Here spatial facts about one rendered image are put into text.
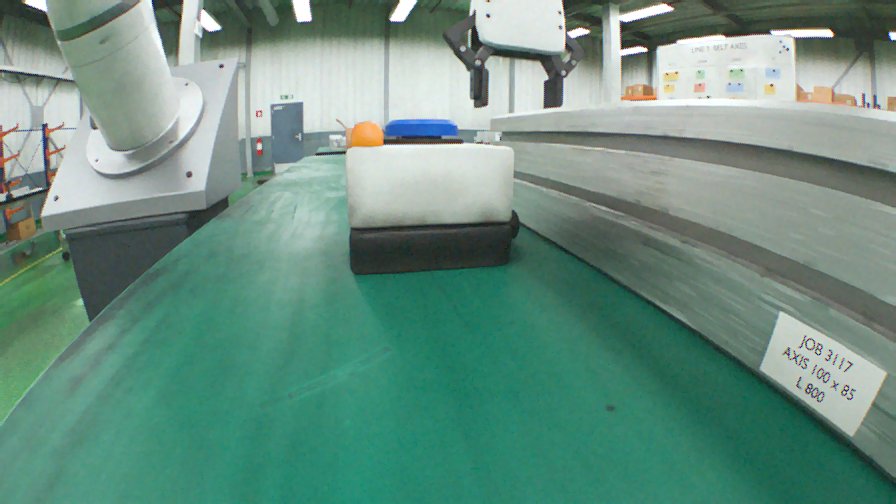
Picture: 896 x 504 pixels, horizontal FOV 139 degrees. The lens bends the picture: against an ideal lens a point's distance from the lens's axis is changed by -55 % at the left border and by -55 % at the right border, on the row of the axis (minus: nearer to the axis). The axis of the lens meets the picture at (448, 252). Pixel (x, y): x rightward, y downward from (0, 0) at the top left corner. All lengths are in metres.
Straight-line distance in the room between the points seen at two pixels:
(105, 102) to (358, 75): 11.17
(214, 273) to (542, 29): 0.37
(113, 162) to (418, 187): 0.44
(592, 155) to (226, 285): 0.19
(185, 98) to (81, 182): 0.19
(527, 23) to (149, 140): 0.47
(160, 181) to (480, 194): 0.39
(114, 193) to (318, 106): 10.97
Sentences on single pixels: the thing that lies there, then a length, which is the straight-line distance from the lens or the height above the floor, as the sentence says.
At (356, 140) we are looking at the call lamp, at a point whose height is 0.84.
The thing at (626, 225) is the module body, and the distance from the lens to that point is 0.17.
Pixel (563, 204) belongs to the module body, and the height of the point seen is 0.81.
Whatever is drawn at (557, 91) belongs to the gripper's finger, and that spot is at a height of 0.90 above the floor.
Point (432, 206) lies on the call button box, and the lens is 0.17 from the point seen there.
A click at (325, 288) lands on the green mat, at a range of 0.17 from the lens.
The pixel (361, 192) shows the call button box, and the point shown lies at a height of 0.82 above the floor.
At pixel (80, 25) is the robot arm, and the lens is 0.45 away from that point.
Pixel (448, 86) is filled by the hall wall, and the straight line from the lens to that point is 12.04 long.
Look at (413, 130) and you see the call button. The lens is 0.19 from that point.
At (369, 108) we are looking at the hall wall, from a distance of 11.45.
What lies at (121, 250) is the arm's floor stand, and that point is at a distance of 0.51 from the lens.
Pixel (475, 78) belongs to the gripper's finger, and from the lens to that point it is 0.39.
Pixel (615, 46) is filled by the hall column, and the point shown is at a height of 3.17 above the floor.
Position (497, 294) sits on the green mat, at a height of 0.78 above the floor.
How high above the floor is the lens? 0.84
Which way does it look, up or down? 18 degrees down
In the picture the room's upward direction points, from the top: 1 degrees clockwise
